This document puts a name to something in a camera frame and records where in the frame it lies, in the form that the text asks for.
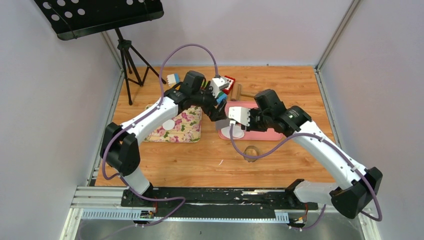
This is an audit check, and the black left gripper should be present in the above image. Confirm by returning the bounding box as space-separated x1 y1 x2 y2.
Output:
192 82 228 123

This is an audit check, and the pink rectangular tray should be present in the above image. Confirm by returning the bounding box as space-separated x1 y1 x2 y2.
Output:
225 101 283 141

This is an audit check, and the white dough ball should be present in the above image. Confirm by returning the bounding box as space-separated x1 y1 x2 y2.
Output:
220 125 245 139

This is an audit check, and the wooden dough roller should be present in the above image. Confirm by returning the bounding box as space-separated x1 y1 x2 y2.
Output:
230 83 256 102

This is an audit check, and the round metal cutter ring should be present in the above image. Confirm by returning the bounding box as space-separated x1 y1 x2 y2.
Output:
243 145 260 163

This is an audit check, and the metal dough scraper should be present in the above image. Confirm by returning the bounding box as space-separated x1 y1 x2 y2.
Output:
215 119 230 131

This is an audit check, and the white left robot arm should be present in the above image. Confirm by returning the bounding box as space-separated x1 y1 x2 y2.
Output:
101 70 229 207

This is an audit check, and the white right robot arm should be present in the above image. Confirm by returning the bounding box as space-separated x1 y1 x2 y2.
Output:
246 89 383 222

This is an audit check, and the flat white dough wrapper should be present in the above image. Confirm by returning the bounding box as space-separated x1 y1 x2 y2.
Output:
162 119 176 131

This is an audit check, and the blue green white brick stack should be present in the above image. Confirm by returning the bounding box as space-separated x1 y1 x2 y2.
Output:
216 91 228 105

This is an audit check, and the red window toy brick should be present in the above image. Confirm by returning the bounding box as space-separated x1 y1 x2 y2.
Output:
222 75 236 95

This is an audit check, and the floral rectangular tray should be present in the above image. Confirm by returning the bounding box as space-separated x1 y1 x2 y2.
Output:
144 106 202 143

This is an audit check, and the white and blue toy block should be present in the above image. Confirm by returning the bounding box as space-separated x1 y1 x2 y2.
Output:
166 73 180 87

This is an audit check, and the black tripod stand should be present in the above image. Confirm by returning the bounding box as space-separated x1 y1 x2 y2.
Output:
114 28 166 106

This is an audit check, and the black perforated stand shelf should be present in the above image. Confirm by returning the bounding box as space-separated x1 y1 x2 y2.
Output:
34 0 164 41

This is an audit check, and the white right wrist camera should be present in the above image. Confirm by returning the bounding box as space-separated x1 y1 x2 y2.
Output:
228 106 251 127

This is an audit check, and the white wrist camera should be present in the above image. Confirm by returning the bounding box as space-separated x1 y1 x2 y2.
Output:
228 106 251 127
210 76 229 99

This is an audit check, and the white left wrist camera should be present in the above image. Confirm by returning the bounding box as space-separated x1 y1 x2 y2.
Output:
210 76 229 99

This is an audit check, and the white slotted cable duct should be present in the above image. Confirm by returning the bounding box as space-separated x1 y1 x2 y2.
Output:
81 209 290 223

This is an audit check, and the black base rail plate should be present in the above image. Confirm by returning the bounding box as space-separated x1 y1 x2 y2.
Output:
120 187 318 219

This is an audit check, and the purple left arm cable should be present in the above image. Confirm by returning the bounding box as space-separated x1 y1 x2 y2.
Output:
101 43 220 229

